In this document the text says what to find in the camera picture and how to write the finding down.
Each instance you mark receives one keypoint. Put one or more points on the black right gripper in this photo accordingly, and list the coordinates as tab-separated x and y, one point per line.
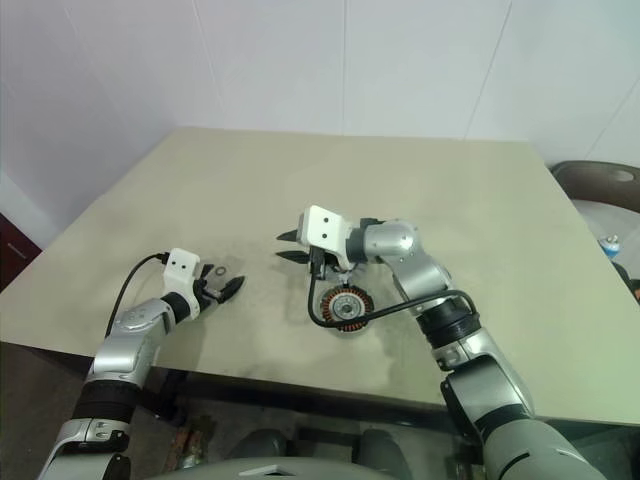
320	262

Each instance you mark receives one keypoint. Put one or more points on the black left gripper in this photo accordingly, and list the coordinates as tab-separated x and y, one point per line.
206	290

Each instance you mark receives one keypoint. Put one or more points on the grey motor housing copper coils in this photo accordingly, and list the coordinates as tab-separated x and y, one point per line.
350	295

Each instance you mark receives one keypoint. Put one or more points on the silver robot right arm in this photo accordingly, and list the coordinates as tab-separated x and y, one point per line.
420	280

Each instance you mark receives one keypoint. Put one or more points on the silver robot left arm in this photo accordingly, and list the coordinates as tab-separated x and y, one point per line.
125	345

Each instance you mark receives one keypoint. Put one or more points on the rusty brown floor object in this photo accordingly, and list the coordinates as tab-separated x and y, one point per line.
192	440

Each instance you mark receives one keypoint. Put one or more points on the grey robot torso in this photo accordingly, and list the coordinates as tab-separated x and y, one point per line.
300	472

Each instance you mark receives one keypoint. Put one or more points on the dark red cabinet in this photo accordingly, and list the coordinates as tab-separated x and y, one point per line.
15	250

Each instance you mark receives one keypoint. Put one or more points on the dark chair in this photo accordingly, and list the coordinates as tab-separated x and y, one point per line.
590	185

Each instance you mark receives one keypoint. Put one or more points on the bottle with blue cap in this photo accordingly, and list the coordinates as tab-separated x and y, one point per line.
611	245

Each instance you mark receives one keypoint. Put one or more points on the orange object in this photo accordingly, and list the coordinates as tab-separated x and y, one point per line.
636	292

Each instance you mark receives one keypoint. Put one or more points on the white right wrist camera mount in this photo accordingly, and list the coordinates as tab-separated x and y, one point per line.
325	227

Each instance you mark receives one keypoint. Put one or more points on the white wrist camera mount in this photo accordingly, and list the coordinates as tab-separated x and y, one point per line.
325	227
181	265

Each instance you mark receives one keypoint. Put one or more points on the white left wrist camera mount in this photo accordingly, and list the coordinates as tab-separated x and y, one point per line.
181	265

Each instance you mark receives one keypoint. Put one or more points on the black table frame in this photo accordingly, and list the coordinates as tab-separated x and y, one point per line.
300	395

